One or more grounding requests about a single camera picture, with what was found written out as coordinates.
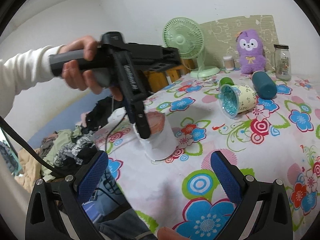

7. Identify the frosted white plastic cup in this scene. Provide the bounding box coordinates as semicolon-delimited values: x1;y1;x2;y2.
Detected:
133;111;178;161

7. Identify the green plastic cup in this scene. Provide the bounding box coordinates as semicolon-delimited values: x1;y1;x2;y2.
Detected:
219;76;234;87

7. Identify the clear cup with blue inside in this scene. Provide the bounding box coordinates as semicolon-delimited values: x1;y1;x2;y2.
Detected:
218;84;257;118

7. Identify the person's left hand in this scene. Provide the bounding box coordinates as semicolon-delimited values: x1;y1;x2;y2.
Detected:
58;35;124;102

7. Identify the person's right hand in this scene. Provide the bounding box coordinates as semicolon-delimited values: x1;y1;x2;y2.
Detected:
157;227;188;240

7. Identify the wooden chair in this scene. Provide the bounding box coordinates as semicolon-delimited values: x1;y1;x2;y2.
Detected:
144;59;195;93

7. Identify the pile of clothes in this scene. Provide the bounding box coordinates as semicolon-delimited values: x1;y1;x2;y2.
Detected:
15;96;123;192

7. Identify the green desk fan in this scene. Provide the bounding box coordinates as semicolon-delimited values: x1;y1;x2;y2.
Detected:
162;17;220;79

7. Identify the floral tablecloth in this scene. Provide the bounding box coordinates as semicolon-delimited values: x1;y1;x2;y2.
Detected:
95;72;319;239

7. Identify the beige patterned cushion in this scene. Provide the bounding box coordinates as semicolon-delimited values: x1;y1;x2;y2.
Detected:
198;15;281;72

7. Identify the small clear cotton swab container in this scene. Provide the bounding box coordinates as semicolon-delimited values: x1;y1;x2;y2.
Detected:
223;55;235;71

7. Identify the teal cylindrical bottle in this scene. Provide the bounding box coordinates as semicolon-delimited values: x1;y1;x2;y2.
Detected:
252;71;277;100

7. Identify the purple plush toy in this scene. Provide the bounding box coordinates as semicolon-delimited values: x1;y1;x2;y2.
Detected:
236;29;266;74

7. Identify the glass jar black lid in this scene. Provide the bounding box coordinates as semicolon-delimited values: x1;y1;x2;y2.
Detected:
273;44;291;81

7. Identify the black cable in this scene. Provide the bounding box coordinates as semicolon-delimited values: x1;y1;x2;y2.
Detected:
0;115;63;178

